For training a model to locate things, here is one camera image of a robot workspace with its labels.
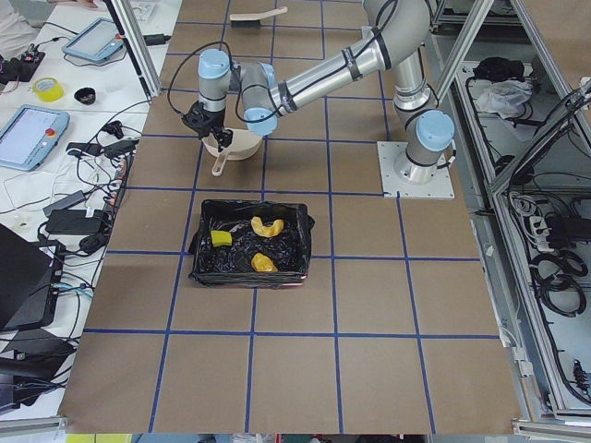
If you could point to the black power strip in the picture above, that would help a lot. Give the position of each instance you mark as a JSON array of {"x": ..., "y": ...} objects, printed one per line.
[{"x": 118, "y": 185}]

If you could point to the blue teach pendant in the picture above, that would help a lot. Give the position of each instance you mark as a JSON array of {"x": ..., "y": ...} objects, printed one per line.
[
  {"x": 30, "y": 135},
  {"x": 96, "y": 43}
]

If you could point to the black laptop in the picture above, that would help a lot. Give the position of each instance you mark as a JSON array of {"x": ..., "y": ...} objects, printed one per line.
[{"x": 30, "y": 272}]

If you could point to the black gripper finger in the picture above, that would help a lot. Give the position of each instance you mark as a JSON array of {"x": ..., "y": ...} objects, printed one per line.
[
  {"x": 218, "y": 136},
  {"x": 226, "y": 137}
]

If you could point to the white crumpled cloth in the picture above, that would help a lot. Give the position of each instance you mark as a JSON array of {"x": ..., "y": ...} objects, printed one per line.
[{"x": 506, "y": 98}]

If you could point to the orange yellow potato toy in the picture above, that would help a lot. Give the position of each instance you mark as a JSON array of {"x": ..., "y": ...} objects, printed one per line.
[{"x": 262, "y": 263}]

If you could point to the yellow tape roll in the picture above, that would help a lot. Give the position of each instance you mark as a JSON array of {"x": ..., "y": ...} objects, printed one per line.
[{"x": 48, "y": 89}]

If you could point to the yellow green sponge piece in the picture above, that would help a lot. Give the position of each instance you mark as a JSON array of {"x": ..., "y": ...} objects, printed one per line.
[{"x": 221, "y": 238}]

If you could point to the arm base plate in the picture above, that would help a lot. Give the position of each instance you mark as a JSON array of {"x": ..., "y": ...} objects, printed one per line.
[{"x": 400, "y": 178}]

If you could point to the near blue teach pendant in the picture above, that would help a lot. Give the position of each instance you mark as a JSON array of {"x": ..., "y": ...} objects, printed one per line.
[{"x": 30, "y": 135}]

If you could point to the bin with black bag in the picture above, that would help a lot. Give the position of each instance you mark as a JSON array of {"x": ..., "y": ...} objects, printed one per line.
[{"x": 290, "y": 251}]

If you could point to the black power adapter brick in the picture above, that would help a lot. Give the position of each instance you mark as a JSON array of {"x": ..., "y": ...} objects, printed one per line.
[{"x": 76, "y": 222}]

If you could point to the aluminium frame post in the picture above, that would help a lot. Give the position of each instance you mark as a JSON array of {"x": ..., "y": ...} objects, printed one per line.
[{"x": 128, "y": 28}]

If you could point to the beige hand brush black bristles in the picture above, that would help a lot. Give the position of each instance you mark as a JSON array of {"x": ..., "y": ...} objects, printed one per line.
[{"x": 253, "y": 20}]

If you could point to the beige plastic dustpan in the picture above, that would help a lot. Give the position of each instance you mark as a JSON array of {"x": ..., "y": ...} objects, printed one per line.
[{"x": 244, "y": 145}]

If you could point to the far blue teach pendant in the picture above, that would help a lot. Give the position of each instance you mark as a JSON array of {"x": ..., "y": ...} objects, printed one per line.
[{"x": 96, "y": 43}]

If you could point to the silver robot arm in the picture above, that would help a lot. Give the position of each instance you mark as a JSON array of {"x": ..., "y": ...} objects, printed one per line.
[{"x": 390, "y": 41}]

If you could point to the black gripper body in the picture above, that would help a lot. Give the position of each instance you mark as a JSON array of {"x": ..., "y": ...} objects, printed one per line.
[{"x": 213, "y": 119}]

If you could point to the cream croissant toy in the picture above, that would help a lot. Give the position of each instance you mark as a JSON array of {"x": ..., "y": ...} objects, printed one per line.
[{"x": 267, "y": 231}]

